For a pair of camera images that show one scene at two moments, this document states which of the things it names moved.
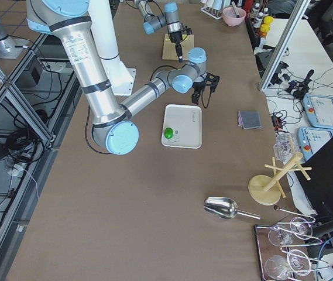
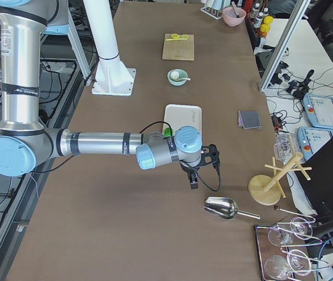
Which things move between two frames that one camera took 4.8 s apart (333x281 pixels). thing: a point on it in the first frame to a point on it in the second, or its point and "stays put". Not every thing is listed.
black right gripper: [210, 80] to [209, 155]
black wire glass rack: [285, 249] stays put
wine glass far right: [301, 228] stays put
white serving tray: [186, 120] stays put
